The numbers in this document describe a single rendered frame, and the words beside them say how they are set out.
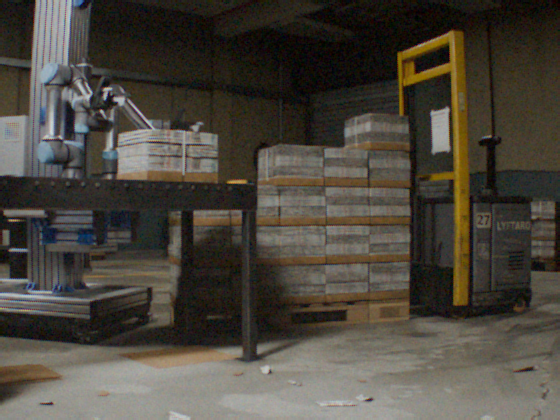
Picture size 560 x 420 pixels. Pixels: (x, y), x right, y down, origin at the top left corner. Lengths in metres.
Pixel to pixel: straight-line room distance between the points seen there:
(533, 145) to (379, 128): 6.26
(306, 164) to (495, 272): 1.45
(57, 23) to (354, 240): 2.20
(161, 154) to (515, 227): 2.57
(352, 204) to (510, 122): 6.66
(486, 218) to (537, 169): 5.85
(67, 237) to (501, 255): 2.72
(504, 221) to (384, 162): 0.93
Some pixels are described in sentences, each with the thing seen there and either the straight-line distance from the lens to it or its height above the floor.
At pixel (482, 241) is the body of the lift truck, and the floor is 0.49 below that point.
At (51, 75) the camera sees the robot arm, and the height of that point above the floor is 1.38.
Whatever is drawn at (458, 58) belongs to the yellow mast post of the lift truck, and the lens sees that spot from 4.51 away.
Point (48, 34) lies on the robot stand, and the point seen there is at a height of 1.71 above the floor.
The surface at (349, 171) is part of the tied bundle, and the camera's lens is 4.22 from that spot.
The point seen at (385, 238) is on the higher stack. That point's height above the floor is 0.52.
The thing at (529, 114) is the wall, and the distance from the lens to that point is 10.50.
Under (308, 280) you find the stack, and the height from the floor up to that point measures 0.28.
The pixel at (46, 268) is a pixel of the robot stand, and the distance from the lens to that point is 3.99.
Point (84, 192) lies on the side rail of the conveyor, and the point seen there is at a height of 0.74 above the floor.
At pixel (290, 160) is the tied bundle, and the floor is 0.98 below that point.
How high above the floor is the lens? 0.65
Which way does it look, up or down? 1 degrees up
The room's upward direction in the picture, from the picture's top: straight up
